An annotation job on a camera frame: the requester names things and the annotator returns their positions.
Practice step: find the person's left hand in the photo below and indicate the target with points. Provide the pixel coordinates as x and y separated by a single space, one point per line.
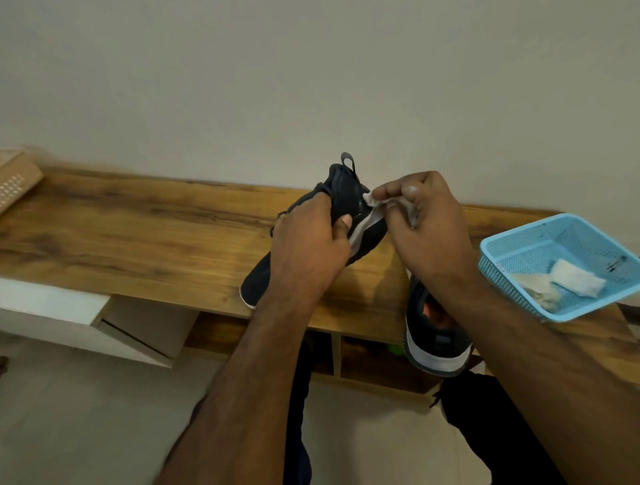
305 255

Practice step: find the person's right hand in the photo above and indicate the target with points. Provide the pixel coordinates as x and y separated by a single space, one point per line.
435 235

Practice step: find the used wipe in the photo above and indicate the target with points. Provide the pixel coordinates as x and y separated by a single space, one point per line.
535 292

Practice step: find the person's right forearm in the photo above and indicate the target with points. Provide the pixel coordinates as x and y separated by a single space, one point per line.
540 380

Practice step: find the person's left forearm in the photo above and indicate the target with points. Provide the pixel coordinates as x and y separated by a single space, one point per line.
240 399

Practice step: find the blue plastic basket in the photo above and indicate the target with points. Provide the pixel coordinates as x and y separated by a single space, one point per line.
530 245

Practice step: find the green ball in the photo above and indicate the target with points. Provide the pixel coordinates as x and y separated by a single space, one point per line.
396 349

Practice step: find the wooden table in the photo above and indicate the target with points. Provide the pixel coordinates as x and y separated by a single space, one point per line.
150 235

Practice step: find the white drawer unit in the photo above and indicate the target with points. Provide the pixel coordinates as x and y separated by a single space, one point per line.
60 310

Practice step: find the beige perforated basket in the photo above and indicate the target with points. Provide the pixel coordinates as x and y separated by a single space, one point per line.
17 180

